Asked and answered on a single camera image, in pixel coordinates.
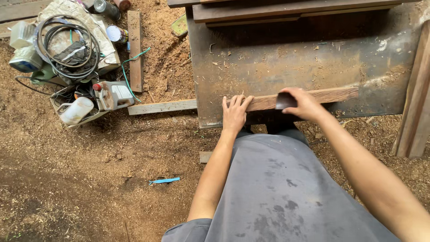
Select person's left hand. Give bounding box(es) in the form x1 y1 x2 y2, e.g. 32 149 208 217
222 95 255 135

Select person's right hand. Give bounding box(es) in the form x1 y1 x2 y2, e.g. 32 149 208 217
278 87 331 123

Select dark sandpaper piece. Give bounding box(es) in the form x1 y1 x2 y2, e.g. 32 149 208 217
275 92 298 110

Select long brown wooden strip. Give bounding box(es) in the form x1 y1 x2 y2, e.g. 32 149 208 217
226 87 359 113

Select rusty metal workbench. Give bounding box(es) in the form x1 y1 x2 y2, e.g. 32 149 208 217
185 3 424 129

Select grey wooden plank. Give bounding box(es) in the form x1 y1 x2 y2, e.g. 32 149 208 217
127 99 198 116

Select stack of dark wooden planks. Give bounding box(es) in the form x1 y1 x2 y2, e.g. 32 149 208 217
167 0 420 28

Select green metal piece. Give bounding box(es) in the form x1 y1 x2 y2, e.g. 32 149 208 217
171 14 189 37

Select person's grey shirt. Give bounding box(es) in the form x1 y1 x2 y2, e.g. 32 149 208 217
161 124 402 242

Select blue plastic strip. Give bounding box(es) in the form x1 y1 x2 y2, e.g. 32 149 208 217
149 177 181 186

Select short brown wooden board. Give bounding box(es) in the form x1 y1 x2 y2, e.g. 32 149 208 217
127 10 144 93

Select grey plastic oil jug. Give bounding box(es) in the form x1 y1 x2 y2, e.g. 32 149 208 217
92 81 135 112

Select leaning wooden boards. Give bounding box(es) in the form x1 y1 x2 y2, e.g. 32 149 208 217
392 20 430 159

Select tin can with white lid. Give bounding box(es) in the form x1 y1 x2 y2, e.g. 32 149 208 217
106 25 129 44

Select white plastic tray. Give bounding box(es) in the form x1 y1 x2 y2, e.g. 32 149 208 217
50 86 110 128

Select dark spray can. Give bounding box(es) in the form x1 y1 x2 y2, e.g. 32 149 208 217
93 0 122 21

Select white plastic jug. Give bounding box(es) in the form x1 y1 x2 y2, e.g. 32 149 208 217
56 97 95 126

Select white sack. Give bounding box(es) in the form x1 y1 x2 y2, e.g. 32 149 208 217
35 0 121 76

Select weathered wooden planks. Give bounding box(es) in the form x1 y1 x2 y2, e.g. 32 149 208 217
0 0 52 38

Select green cord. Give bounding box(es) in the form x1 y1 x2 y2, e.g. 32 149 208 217
121 47 152 103

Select coil of black cables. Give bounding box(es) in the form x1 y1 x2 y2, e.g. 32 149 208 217
34 15 101 80

